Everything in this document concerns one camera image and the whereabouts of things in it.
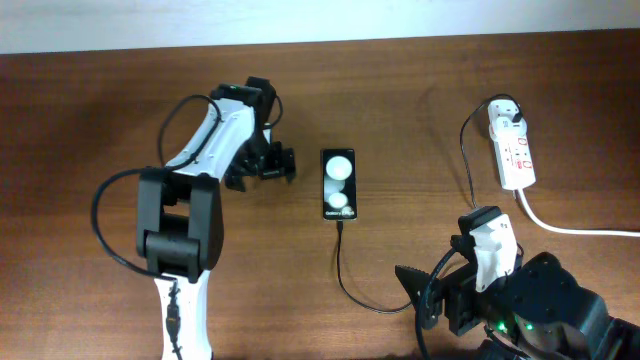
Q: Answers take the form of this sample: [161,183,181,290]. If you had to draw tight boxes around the black smartphone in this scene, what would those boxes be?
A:
[321,148,358,221]

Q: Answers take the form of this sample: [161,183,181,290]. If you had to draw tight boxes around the black charging cable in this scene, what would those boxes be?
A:
[335,93,525,315]

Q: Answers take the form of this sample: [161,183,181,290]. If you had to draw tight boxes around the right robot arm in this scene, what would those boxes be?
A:
[395,252,639,360]

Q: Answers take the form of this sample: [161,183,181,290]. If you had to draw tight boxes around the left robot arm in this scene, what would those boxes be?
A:
[136,77,296,359]

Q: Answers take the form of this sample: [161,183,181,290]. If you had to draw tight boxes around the white usb charger adapter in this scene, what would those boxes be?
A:
[488,99,527,141]

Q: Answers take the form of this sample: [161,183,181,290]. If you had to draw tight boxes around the white power strip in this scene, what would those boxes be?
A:
[491,133,536,191]

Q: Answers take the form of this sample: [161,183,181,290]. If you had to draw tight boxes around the white power strip cord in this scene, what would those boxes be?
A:
[514,187,640,238]

